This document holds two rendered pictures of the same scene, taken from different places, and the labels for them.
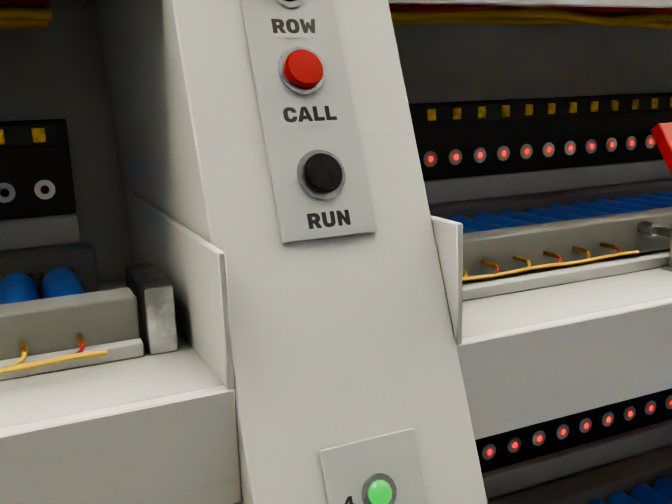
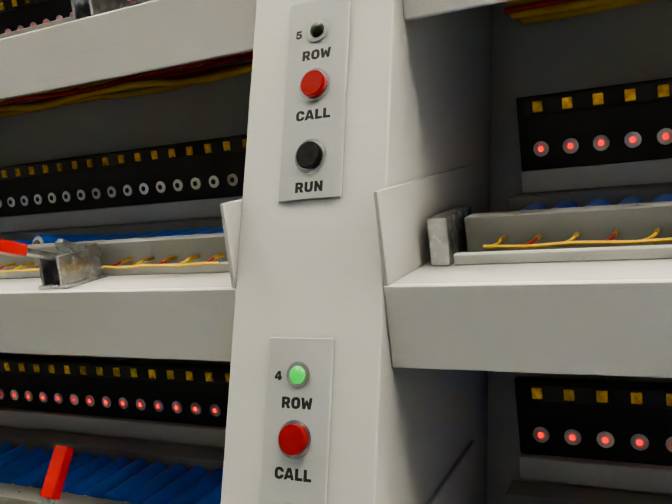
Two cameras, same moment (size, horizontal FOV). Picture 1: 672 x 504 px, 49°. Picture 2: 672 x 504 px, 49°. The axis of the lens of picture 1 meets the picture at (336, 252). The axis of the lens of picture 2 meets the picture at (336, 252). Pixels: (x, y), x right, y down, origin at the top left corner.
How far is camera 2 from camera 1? 0.34 m
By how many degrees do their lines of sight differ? 51
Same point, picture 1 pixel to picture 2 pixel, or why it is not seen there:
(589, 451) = not seen: outside the picture
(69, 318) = (218, 243)
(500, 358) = (423, 304)
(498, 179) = not seen: outside the picture
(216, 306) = (230, 237)
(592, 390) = (529, 354)
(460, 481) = (360, 386)
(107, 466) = (178, 319)
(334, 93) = (332, 98)
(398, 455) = (317, 354)
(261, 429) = (243, 316)
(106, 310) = not seen: hidden behind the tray
